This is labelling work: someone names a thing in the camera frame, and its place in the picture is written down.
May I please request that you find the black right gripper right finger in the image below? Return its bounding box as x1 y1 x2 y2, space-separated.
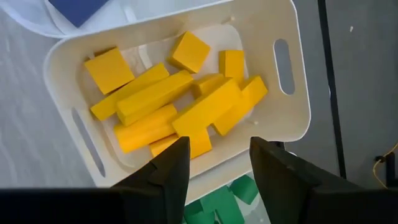
249 136 361 224

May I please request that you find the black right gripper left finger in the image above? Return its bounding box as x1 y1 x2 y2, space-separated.
110 136 191 224

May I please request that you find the long green block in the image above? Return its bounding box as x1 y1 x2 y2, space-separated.
200 185 246 224

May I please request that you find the yellow cylinder block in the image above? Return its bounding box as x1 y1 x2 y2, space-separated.
113 103 178 154

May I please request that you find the large yellow block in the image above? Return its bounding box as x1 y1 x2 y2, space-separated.
171 78 243 138

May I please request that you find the long yellow block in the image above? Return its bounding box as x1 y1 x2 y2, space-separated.
90 62 170 122
116 69 195 127

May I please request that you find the small yellow block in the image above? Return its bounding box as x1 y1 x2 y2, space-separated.
218 49 246 83

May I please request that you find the purple block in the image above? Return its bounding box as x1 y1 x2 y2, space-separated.
48 0 109 28

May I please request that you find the white plastic bin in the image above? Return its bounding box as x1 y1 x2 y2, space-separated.
42 0 312 205
0 0 233 40
183 149 299 224

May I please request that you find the yellow floor cable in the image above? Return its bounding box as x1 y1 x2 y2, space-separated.
372 142 398 190

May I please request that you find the black aluminium table frame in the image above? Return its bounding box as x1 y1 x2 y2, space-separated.
317 0 348 180

